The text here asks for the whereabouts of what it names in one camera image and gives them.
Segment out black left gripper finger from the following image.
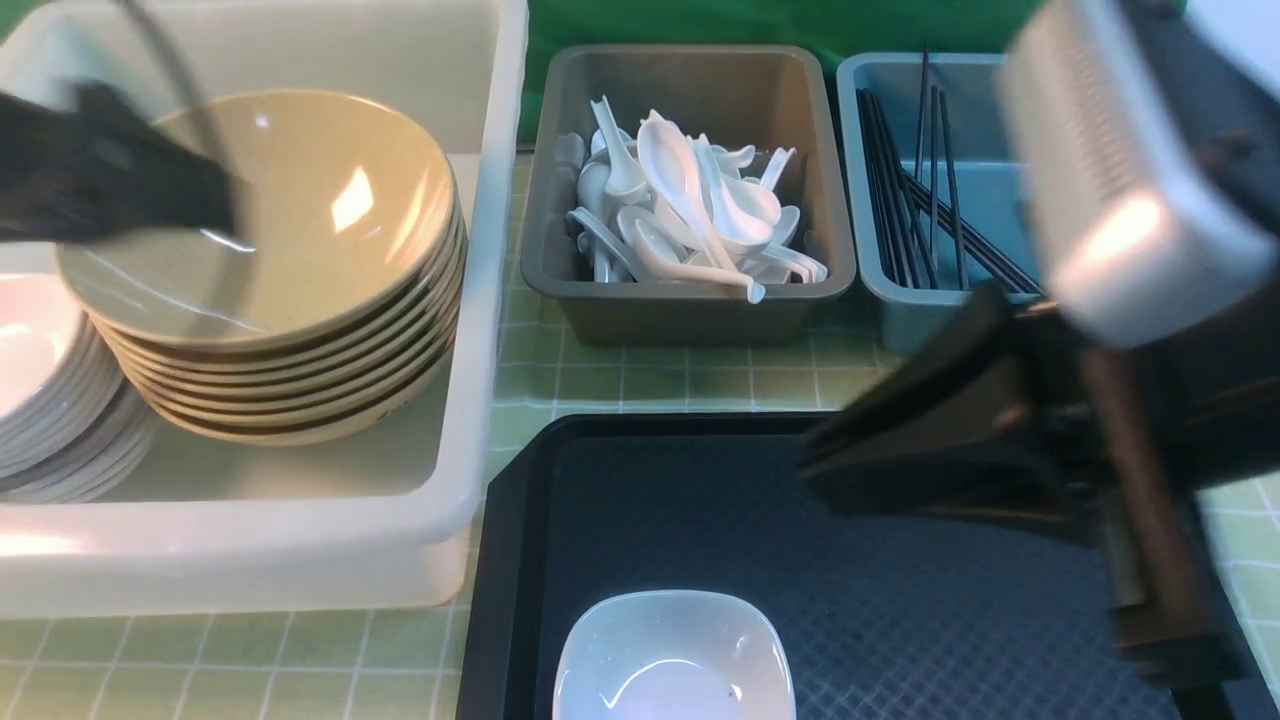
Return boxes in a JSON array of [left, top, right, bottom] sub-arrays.
[[1, 82, 239, 243]]

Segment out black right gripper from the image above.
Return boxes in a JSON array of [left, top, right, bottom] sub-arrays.
[[800, 284, 1277, 719]]

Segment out white square dish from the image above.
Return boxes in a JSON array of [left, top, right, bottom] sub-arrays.
[[550, 589, 797, 719]]

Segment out white ceramic soup spoon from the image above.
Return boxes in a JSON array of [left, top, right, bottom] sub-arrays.
[[637, 109, 737, 272]]

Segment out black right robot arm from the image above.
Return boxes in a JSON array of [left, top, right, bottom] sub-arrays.
[[803, 1, 1277, 719]]

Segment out black chopsticks in bin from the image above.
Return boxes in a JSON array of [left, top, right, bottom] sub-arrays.
[[854, 44, 1047, 295]]

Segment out blue-grey plastic chopstick bin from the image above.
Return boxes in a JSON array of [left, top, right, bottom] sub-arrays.
[[835, 53, 1046, 357]]

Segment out black plastic serving tray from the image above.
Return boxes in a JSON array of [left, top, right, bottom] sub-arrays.
[[456, 410, 1280, 720]]

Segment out stack of white dishes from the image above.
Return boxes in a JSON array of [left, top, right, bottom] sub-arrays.
[[1, 272, 157, 505]]

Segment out stack of tan bowls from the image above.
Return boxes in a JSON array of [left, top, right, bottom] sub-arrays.
[[93, 219, 468, 447]]

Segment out grey plastic spoon bin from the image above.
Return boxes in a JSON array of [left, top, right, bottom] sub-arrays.
[[520, 44, 858, 347]]

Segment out pile of white spoons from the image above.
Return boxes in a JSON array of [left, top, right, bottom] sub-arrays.
[[556, 97, 829, 304]]

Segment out green cloth backdrop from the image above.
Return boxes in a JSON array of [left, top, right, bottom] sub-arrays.
[[518, 1, 1039, 146]]

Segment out large white plastic tub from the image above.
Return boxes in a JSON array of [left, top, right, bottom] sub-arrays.
[[3, 1, 529, 618]]

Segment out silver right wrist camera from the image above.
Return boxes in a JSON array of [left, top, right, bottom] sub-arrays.
[[998, 1, 1279, 348]]

